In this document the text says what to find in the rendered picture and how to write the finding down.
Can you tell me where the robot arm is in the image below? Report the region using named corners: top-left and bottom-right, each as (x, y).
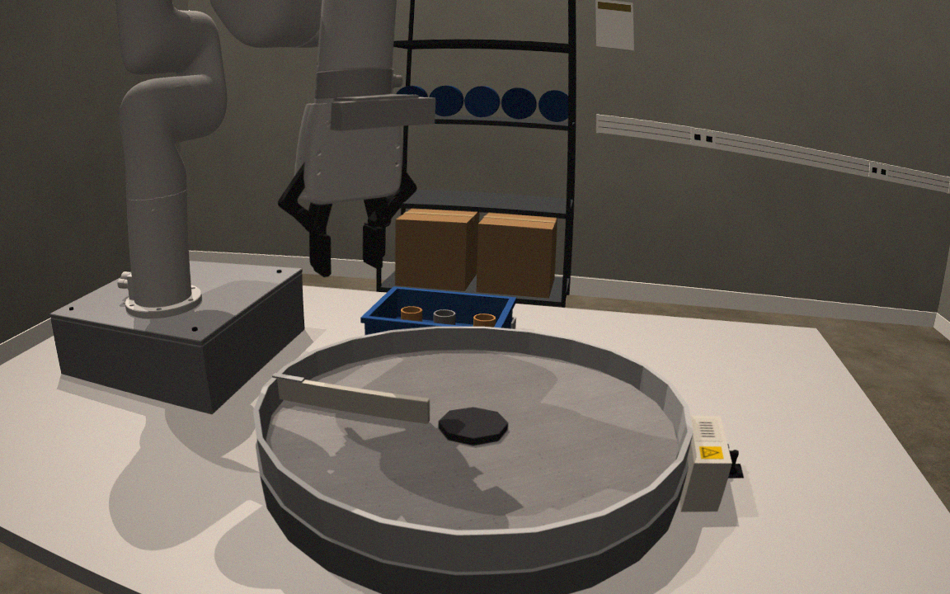
top-left (115, 0), bottom-right (435, 318)

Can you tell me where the blue crate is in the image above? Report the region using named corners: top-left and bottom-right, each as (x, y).
top-left (360, 286), bottom-right (516, 335)

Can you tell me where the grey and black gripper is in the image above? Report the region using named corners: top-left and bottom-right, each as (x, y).
top-left (278, 98), bottom-right (416, 277)

